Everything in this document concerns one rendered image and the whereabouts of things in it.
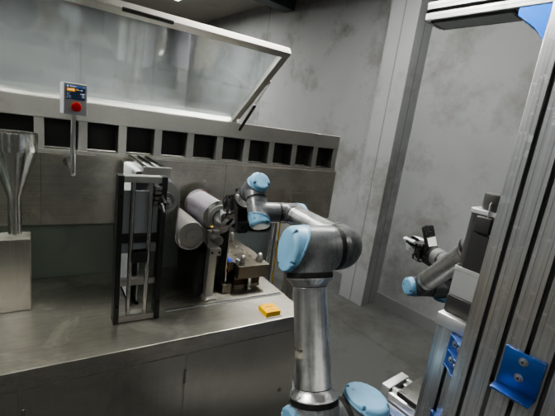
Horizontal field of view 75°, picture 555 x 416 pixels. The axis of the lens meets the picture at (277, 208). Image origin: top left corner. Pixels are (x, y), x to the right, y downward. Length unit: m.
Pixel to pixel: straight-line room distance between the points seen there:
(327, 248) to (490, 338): 0.40
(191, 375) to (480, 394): 0.97
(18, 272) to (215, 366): 0.78
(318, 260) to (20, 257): 1.07
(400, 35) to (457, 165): 1.27
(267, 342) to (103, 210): 0.92
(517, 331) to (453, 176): 2.71
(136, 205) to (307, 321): 0.74
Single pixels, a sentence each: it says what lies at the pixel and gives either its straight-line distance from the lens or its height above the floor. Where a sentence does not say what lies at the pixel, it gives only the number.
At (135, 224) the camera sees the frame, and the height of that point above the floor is 1.26.
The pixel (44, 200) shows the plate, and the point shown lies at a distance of 1.76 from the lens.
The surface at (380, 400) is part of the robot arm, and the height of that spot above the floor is 1.04.
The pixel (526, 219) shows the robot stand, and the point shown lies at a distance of 0.89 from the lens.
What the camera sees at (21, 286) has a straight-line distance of 1.59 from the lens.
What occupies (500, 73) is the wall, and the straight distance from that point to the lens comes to 3.54.
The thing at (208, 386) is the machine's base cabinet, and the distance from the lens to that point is 1.60.
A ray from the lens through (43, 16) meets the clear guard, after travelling 1.43.
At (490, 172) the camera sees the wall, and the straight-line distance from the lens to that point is 3.44.
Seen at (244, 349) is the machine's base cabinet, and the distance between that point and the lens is 1.58.
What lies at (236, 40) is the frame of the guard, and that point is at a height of 1.95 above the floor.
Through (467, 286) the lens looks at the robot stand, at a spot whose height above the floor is 1.34.
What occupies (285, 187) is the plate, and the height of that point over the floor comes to 1.33.
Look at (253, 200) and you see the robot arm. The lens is 1.26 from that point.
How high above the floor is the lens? 1.66
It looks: 12 degrees down
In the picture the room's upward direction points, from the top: 8 degrees clockwise
